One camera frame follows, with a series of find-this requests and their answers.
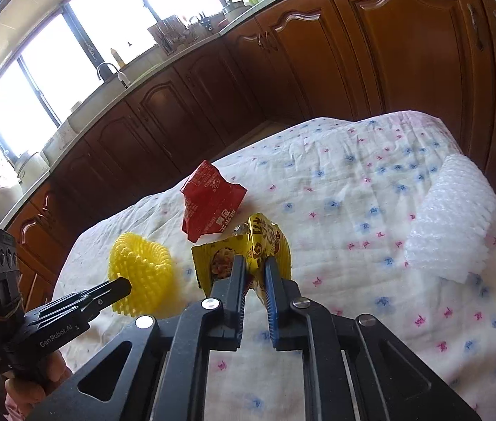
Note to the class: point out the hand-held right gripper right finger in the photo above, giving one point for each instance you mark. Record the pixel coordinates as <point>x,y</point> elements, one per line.
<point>270,298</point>

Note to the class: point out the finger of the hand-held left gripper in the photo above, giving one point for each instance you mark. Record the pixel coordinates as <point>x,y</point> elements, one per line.
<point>112,291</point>

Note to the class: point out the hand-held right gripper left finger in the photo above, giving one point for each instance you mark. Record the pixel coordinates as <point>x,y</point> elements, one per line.
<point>230,298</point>

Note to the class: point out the yellow foam fruit net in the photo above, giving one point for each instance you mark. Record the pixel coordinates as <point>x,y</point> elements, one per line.
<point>147,267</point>

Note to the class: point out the yellow red snack wrapper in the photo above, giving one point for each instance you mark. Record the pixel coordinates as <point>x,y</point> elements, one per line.
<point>265,237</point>

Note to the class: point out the person's left hand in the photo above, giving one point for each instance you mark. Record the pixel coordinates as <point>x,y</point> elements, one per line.
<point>33,392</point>

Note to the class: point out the white floral printed cloth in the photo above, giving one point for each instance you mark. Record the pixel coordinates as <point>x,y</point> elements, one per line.
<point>340,210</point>

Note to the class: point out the white stone countertop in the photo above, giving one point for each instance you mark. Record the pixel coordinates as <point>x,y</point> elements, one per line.
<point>28,199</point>

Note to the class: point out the white rice cooker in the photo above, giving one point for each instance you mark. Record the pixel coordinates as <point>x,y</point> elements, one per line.
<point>4,204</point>

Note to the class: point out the white kitchen appliance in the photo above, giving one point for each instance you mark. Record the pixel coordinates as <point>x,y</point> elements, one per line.
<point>33,166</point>

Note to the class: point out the white foam fruit net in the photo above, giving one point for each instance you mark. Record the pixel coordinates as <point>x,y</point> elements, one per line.
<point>449,219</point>

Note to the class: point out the chrome kitchen faucet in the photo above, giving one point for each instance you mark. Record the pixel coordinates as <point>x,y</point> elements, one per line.
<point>122,80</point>

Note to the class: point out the kitchen window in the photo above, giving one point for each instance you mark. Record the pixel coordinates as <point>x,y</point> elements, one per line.
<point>46,74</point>

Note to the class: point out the small bottle on windowsill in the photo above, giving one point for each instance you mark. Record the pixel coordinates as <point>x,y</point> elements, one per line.
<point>115,58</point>

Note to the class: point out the utensil rack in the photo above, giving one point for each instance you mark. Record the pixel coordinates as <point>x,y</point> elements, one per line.
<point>169,35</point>

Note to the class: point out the wooden lower cabinets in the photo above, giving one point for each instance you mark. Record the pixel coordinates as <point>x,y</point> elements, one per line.
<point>384,44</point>

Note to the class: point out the white lidded pot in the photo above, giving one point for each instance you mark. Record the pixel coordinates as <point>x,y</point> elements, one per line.
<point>234,13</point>

